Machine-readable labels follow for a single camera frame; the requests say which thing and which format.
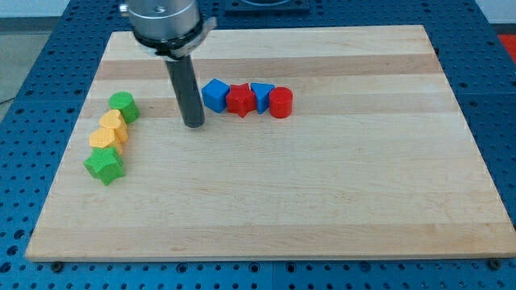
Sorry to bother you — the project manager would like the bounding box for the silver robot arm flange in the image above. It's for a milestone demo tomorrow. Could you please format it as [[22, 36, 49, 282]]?
[[119, 0, 217, 60]]

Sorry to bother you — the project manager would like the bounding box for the red star block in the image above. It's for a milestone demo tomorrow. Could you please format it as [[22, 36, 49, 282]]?
[[226, 83, 257, 118]]

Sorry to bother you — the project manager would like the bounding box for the red cylinder block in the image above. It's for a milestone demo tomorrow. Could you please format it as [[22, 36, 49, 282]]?
[[269, 87, 293, 118]]

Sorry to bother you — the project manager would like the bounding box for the blue triangle block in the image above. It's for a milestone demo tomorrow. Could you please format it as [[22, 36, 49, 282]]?
[[251, 83, 275, 114]]

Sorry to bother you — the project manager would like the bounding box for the blue cube block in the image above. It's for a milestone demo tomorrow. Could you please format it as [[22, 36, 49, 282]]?
[[202, 79, 230, 113]]

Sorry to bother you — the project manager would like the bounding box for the wooden board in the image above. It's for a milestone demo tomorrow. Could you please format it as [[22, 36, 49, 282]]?
[[26, 25, 515, 262]]

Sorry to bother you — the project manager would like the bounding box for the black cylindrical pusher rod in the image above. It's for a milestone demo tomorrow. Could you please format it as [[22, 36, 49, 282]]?
[[165, 56, 205, 128]]

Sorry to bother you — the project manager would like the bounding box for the green cylinder block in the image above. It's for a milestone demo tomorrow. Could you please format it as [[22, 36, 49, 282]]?
[[108, 91, 139, 123]]

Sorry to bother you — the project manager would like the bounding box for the yellow heart block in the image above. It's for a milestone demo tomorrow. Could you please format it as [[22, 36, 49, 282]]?
[[99, 110, 128, 143]]

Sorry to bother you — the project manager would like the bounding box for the yellow hexagon block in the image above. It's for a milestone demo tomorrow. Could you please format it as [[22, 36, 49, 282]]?
[[89, 127, 123, 155]]

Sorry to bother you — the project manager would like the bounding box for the green star block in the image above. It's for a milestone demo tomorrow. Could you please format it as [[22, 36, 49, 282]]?
[[83, 147, 125, 186]]

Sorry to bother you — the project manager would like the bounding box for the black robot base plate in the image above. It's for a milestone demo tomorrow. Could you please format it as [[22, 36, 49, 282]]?
[[223, 0, 311, 13]]

